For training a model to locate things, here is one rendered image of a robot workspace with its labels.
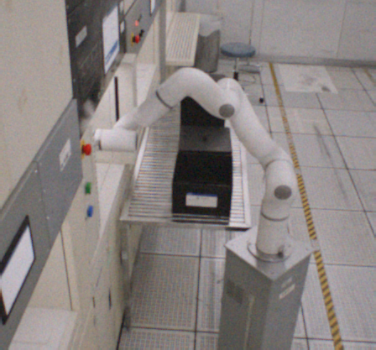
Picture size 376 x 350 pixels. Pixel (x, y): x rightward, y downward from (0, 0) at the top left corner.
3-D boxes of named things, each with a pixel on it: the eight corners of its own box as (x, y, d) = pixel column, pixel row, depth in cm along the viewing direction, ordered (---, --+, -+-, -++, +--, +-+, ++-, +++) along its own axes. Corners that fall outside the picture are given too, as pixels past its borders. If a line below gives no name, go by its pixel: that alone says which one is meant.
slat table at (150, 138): (237, 339, 262) (251, 227, 224) (125, 331, 265) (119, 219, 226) (233, 199, 374) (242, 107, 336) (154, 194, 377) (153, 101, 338)
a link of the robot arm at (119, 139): (105, 124, 194) (100, 136, 186) (138, 126, 193) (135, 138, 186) (106, 143, 198) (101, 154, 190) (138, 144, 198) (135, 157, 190)
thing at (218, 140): (232, 168, 267) (234, 147, 260) (177, 166, 267) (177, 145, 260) (229, 142, 292) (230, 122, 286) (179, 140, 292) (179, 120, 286)
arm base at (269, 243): (300, 248, 212) (307, 214, 202) (272, 269, 201) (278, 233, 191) (267, 227, 224) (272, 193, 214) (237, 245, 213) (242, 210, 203)
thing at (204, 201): (170, 213, 231) (171, 182, 222) (176, 180, 255) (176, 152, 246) (231, 217, 229) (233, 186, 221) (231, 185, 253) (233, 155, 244)
